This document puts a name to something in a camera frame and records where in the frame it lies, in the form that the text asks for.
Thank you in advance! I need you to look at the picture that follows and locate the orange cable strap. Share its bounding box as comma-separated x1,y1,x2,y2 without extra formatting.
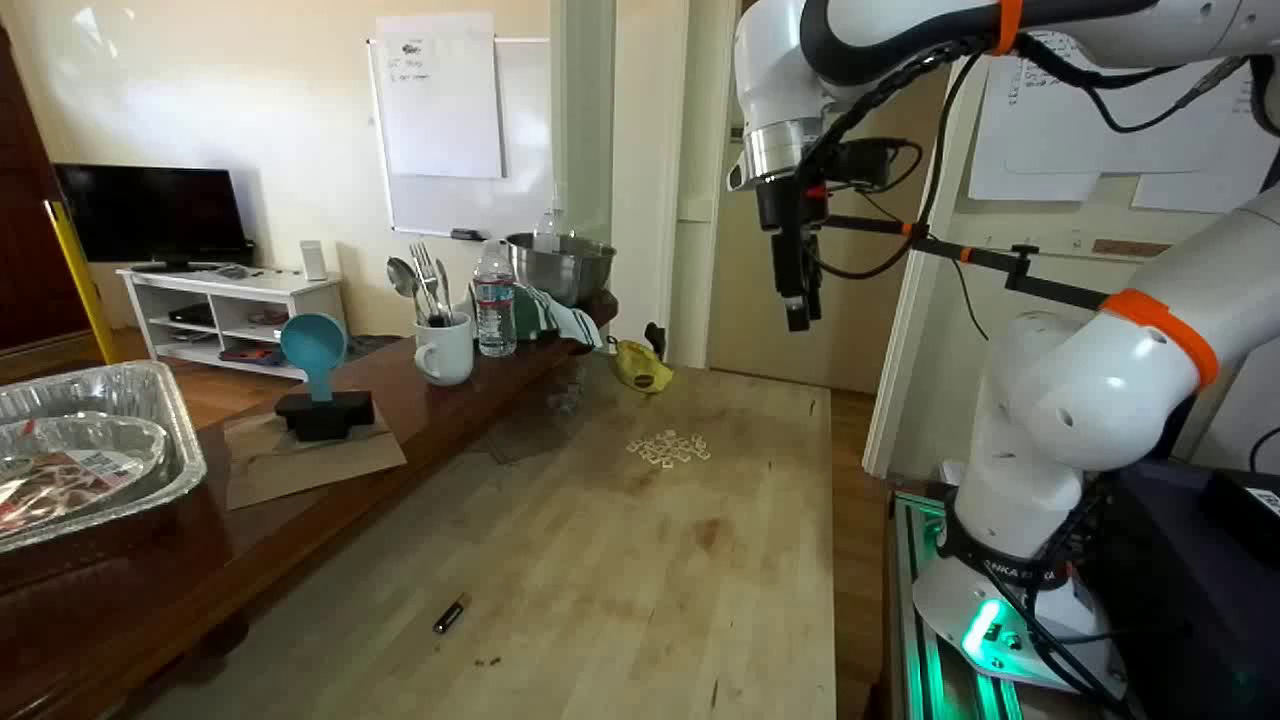
1099,284,1224,391
987,0,1031,60

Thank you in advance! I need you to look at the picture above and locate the yellow stick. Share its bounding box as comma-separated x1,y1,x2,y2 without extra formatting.
38,197,125,368

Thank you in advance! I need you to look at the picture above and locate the black flat television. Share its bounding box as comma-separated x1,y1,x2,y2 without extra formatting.
52,161,259,274

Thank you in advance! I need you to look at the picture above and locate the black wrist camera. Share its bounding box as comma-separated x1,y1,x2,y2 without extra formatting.
818,137,928,192

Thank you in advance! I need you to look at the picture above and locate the small black marker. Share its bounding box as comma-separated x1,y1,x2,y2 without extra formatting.
426,598,470,640

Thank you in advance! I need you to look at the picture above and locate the black block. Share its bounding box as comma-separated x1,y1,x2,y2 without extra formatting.
271,388,381,444

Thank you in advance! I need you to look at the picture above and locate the white green striped towel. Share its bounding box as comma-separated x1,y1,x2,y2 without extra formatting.
510,284,613,358

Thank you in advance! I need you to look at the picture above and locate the white ceramic mug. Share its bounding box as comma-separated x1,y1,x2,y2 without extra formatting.
410,312,478,391

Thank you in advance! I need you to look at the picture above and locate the white flip chart paper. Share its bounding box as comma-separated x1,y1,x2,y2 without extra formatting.
372,13,507,183

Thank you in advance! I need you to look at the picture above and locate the black equipment box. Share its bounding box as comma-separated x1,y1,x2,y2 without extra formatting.
1094,455,1280,720

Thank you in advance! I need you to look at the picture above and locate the aluminium foil tray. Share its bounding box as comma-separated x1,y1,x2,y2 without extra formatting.
0,358,211,559

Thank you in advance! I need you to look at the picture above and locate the green lit aluminium rail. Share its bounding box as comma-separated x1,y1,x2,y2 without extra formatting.
882,490,1137,720

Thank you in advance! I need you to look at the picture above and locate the dark brown wooden cabinet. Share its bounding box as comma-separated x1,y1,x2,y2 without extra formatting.
0,25,91,353

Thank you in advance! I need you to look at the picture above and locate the white plastic utensil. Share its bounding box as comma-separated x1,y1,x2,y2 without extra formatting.
407,240,454,326

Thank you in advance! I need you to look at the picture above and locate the white whiteboard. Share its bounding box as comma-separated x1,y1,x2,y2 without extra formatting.
360,33,559,245

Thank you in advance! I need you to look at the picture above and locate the grey robot mount plate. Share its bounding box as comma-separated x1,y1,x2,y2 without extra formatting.
911,556,1118,702

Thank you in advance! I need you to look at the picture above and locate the white handwritten wall poster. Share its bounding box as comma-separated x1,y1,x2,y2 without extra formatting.
964,53,1280,215

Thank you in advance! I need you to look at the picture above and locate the yellow banana peel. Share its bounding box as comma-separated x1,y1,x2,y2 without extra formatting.
608,335,679,403

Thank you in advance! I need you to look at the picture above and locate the clear pump dispenser bottle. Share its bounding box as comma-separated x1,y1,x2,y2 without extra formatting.
531,201,568,260

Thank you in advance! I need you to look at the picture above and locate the clear plastic water bottle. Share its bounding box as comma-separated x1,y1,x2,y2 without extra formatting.
467,238,520,362

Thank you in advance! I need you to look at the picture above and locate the brown cardboard sheet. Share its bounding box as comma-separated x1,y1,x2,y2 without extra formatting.
214,395,410,515

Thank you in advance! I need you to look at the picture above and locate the white television shelf unit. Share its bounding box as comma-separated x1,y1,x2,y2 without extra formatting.
115,260,350,383

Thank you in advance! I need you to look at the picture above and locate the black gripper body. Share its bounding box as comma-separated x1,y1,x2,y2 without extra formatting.
752,177,829,303

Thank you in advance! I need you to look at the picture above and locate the dark brown wooden table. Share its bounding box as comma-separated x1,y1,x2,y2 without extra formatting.
0,284,622,720

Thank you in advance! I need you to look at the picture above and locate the metal spoon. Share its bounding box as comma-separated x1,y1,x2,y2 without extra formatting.
385,251,431,328

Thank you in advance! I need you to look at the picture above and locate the black horizontal rod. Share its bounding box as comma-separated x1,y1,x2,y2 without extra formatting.
818,213,1113,317

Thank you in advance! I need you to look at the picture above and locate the white door panel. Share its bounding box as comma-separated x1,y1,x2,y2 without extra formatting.
857,58,998,485

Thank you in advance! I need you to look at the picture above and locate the crumpled wrapper red print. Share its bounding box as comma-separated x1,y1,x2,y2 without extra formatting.
0,408,173,540

